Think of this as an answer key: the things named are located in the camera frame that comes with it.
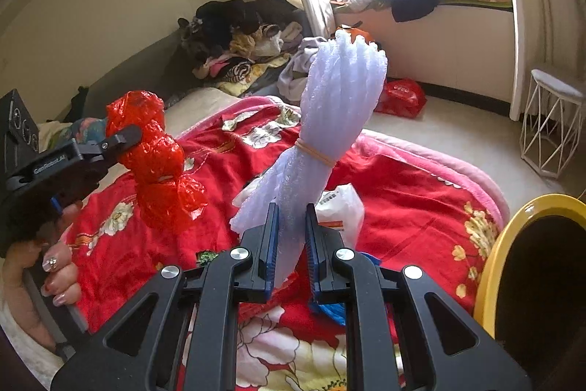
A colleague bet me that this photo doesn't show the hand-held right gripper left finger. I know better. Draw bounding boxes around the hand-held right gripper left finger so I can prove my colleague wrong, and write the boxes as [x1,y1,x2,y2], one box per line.
[50,203,280,391]

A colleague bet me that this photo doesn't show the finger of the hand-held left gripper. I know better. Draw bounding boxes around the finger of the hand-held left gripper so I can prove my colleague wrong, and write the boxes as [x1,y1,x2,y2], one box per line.
[98,124,142,166]

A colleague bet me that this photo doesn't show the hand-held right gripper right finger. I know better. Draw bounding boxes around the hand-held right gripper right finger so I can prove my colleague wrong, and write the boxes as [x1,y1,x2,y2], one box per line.
[306,203,534,391]

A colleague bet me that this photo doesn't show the red plastic bag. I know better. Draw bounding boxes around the red plastic bag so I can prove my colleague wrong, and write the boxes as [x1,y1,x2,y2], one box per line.
[105,89,209,231]

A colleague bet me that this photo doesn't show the white foam wrap bundle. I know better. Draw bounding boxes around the white foam wrap bundle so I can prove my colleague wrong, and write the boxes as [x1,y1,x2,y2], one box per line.
[231,29,389,295]

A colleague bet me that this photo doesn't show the yellow trash bin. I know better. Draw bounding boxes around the yellow trash bin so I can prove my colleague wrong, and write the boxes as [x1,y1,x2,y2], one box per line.
[474,194,586,373]

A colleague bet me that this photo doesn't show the person's left forearm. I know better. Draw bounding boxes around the person's left forearm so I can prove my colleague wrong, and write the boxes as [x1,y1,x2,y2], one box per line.
[0,295,65,391]

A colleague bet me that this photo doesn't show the person's left hand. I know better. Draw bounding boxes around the person's left hand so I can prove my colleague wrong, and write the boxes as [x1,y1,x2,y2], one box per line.
[0,201,88,350]

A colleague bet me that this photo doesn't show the teal patterned pillow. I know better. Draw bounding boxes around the teal patterned pillow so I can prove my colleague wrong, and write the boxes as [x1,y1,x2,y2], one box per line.
[46,118,111,154]

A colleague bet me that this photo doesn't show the white plastic bag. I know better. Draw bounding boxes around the white plastic bag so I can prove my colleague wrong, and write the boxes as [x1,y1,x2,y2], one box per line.
[316,184,366,257]

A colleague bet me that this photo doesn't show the blue wrapper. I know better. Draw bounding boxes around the blue wrapper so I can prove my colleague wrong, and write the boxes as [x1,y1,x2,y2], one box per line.
[316,251,381,328]

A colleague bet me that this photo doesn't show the beige mattress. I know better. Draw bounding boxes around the beige mattress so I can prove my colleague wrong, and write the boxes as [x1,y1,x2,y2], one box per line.
[165,89,243,140]

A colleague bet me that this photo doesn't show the tan rubber band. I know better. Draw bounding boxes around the tan rubber band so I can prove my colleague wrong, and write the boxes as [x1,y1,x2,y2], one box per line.
[295,139,337,167]

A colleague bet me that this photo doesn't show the red floral blanket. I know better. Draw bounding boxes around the red floral blanket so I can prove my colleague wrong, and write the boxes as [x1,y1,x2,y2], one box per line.
[59,95,511,391]

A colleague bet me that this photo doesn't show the pile of clothes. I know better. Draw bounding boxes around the pile of clothes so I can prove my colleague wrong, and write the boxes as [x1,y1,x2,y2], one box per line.
[176,0,312,99]

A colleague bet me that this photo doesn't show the red shopping bag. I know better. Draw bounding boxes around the red shopping bag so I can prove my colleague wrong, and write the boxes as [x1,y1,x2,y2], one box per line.
[373,78,427,119]

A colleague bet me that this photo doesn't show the white garment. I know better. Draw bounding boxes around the white garment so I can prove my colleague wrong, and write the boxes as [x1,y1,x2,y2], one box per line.
[277,36,330,103]

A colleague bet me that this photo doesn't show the orange bag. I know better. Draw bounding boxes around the orange bag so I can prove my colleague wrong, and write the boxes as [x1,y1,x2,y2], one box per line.
[336,22,374,46]

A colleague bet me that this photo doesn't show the clothes on windowsill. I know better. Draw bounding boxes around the clothes on windowsill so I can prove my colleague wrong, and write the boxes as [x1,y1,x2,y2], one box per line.
[330,0,394,14]

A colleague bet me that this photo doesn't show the white wire stool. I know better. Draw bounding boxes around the white wire stool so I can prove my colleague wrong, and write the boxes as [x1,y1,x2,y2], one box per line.
[519,69,586,180]

